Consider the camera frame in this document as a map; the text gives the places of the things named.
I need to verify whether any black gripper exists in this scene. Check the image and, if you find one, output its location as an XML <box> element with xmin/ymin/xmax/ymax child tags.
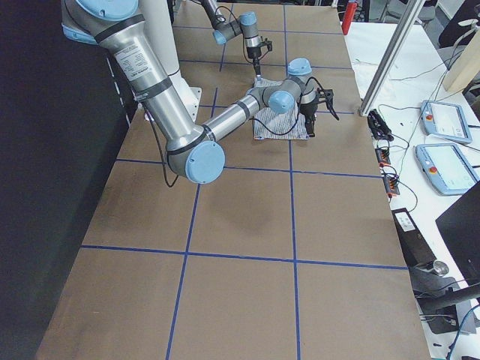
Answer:
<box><xmin>301</xmin><ymin>100</ymin><xmax>318</xmax><ymax>138</ymax></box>
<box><xmin>246</xmin><ymin>46</ymin><xmax>262</xmax><ymax>80</ymax></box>

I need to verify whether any navy white striped polo shirt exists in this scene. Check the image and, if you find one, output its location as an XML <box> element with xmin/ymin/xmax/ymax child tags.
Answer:
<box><xmin>251</xmin><ymin>76</ymin><xmax>312</xmax><ymax>142</ymax></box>

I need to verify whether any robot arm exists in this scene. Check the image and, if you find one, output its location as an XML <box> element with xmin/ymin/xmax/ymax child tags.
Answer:
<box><xmin>199</xmin><ymin>1</ymin><xmax>269</xmax><ymax>81</ymax></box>
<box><xmin>61</xmin><ymin>1</ymin><xmax>320</xmax><ymax>184</ymax></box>

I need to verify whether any red tube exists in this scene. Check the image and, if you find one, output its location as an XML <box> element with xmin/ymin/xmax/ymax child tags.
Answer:
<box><xmin>341</xmin><ymin>0</ymin><xmax>358</xmax><ymax>35</ymax></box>

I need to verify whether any far blue teach pendant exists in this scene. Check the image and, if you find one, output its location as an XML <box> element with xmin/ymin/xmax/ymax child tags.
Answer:
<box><xmin>420</xmin><ymin>100</ymin><xmax>473</xmax><ymax>144</ymax></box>

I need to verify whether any blue teach pendant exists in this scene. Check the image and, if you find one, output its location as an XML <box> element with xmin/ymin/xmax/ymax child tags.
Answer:
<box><xmin>420</xmin><ymin>100</ymin><xmax>473</xmax><ymax>144</ymax></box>
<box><xmin>415</xmin><ymin>142</ymin><xmax>479</xmax><ymax>196</ymax></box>

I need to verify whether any near blue teach pendant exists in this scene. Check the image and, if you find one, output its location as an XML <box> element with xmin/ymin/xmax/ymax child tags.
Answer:
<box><xmin>415</xmin><ymin>142</ymin><xmax>479</xmax><ymax>196</ymax></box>

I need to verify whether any black box with label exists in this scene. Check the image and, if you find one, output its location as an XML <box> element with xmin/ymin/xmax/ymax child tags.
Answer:
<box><xmin>391</xmin><ymin>208</ymin><xmax>437</xmax><ymax>268</ymax></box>

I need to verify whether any black monitor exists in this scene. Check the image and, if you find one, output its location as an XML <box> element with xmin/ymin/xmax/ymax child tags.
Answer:
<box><xmin>436</xmin><ymin>182</ymin><xmax>480</xmax><ymax>284</ymax></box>

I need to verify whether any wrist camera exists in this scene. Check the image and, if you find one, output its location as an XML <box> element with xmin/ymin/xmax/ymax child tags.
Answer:
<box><xmin>317</xmin><ymin>88</ymin><xmax>340</xmax><ymax>121</ymax></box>
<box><xmin>259</xmin><ymin>36</ymin><xmax>273</xmax><ymax>53</ymax></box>

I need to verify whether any black cable bundle device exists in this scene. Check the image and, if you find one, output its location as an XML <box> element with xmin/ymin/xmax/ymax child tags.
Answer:
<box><xmin>367</xmin><ymin>109</ymin><xmax>395</xmax><ymax>141</ymax></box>

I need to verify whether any aluminium frame post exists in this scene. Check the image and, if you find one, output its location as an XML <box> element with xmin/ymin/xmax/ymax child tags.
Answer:
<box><xmin>358</xmin><ymin>0</ymin><xmax>425</xmax><ymax>117</ymax></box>

